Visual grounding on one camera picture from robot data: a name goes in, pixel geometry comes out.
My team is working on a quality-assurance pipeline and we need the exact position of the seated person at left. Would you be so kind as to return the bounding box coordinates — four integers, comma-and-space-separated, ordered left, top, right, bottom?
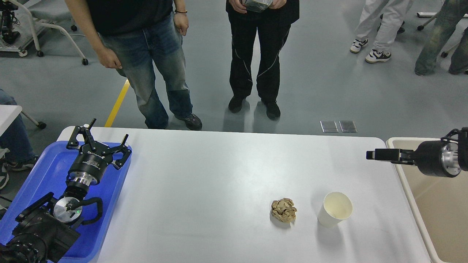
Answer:
0, 89, 39, 190

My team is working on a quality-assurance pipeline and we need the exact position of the beige plastic bin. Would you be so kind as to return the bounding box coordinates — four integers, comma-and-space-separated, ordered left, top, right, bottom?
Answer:
386, 137, 468, 263

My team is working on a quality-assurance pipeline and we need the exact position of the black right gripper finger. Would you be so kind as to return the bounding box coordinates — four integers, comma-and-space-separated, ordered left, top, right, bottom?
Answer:
366, 149, 402, 163

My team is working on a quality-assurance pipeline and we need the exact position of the person in black trousers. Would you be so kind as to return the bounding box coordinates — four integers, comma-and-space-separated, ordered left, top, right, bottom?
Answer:
226, 0, 300, 121

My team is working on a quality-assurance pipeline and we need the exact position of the metal floor outlet plate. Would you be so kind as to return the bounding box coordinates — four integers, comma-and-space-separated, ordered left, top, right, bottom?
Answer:
339, 121, 358, 133
320, 121, 338, 133

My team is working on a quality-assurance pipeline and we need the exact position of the person in blue jeans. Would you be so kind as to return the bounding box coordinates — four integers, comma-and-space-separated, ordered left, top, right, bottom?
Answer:
65, 0, 202, 130

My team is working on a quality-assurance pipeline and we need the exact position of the small white side table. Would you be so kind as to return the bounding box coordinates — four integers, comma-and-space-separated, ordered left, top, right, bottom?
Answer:
0, 105, 47, 135

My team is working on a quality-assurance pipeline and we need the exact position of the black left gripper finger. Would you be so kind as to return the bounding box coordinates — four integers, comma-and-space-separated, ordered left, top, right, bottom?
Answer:
66, 118, 97, 150
108, 134, 132, 170

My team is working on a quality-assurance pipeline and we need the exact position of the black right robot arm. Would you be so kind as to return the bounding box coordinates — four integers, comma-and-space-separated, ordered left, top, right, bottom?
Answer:
366, 127, 468, 178

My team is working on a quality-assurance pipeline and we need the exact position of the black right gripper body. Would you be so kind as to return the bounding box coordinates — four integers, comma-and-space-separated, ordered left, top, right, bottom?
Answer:
400, 140, 461, 178

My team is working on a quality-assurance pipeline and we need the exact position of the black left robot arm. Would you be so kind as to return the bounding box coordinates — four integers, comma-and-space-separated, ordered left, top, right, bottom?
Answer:
1, 122, 132, 263

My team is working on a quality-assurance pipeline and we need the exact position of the white paper cup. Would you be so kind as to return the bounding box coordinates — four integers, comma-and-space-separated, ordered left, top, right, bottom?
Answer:
317, 192, 353, 228

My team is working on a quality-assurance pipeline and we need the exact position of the person in olive trousers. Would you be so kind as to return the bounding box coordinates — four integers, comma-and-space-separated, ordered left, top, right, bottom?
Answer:
414, 0, 468, 76

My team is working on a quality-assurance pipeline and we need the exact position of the blue plastic tray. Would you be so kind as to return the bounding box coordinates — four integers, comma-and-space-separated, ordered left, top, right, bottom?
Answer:
0, 141, 131, 263

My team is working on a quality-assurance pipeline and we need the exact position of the crumpled brown paper ball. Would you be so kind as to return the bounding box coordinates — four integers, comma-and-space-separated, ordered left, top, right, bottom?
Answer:
271, 198, 297, 223

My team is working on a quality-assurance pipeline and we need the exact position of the white rolling cart frame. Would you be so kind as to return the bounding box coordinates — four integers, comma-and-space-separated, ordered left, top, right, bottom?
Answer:
0, 0, 88, 65

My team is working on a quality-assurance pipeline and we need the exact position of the person in white trousers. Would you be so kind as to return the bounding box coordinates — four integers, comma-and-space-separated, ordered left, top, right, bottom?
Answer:
350, 0, 414, 64

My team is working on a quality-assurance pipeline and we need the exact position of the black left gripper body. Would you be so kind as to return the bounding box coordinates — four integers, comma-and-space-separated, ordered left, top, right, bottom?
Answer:
68, 144, 113, 183

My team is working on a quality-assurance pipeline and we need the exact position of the aluminium foil container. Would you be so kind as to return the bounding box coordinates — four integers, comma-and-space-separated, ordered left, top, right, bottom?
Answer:
242, 0, 273, 13

